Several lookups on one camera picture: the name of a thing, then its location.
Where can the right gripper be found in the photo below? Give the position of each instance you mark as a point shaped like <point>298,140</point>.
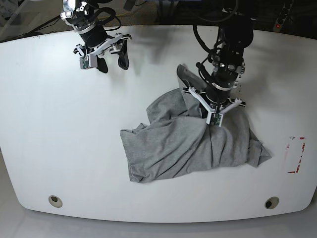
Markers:
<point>98,42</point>

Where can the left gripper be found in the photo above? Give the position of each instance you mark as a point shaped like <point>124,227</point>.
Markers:
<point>213,103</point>

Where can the grey T-shirt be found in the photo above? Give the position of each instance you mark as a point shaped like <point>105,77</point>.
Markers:
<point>178,141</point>

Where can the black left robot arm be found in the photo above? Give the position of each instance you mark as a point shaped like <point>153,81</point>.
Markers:
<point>224,63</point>

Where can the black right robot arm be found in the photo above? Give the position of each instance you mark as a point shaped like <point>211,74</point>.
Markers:
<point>87,18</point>

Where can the black power strip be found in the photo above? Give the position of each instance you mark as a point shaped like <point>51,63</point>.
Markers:
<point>283,15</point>

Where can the red tape rectangle marking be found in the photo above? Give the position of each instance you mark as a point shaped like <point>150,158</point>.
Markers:
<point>294,154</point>

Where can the right table grommet hole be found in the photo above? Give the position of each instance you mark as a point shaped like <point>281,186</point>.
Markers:
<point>271,203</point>

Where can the table grommet hole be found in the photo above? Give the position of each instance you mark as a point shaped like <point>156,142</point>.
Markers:
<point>271,203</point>
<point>55,201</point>

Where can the left table grommet hole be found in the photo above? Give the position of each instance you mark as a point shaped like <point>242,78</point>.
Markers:
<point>55,201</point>

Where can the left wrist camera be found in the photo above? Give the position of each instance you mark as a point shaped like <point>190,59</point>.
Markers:
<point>214,119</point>

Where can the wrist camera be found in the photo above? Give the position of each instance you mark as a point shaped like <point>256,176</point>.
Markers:
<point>214,119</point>
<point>84,62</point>

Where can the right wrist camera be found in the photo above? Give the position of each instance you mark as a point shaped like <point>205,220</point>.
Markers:
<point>84,62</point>

